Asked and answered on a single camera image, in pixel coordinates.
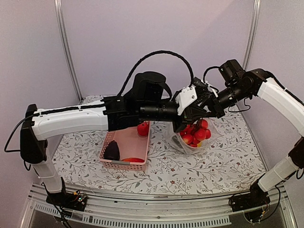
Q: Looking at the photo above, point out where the red cherry tomato bunch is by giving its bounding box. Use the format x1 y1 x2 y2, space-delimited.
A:
179 119 211 148

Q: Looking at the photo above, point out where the clear zip top bag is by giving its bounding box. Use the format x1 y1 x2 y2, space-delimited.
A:
165 118 222 154

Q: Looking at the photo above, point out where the pink plastic basket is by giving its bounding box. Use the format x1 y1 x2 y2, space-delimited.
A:
99 122 150 171

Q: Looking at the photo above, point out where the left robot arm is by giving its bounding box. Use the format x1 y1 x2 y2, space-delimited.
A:
20 71 208 206

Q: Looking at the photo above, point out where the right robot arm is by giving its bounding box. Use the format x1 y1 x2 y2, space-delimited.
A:
201 59 304 207

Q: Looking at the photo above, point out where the floral tablecloth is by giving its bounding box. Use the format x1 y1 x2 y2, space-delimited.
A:
53 106 266 195

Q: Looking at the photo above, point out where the red orange chili pepper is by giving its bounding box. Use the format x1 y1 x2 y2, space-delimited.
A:
121 158 145 163

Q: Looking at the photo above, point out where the dark purple eggplant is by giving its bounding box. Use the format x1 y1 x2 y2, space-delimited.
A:
104 140 120 161

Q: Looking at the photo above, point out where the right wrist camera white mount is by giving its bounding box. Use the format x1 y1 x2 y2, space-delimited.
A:
193 77 218 97

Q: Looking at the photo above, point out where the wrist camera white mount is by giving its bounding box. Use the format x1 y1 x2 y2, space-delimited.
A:
193 77 218 97
173 85 197 115

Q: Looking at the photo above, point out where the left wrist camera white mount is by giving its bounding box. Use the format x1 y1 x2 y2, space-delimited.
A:
173 85 197 115

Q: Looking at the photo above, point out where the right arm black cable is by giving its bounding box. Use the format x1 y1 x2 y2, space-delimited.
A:
203 66 223 83

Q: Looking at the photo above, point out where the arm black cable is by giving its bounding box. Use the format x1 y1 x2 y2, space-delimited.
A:
203 66 223 83
118 49 193 97

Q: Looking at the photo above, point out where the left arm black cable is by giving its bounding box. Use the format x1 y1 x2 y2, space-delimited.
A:
118 49 193 97

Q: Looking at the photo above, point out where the right aluminium frame post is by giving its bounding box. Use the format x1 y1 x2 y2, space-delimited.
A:
242 0 261 69

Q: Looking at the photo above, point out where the aluminium frame post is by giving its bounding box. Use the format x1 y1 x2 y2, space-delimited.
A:
242 0 261 69
54 0 83 102

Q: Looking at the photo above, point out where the aluminium front rail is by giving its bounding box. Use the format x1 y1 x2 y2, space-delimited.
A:
20 182 297 228

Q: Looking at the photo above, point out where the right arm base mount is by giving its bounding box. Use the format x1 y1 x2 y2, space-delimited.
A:
228 181 270 212

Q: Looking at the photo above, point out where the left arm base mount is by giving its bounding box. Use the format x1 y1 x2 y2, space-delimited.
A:
46 189 88 212

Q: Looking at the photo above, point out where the left aluminium frame post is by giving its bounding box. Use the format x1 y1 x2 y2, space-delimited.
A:
54 0 83 102

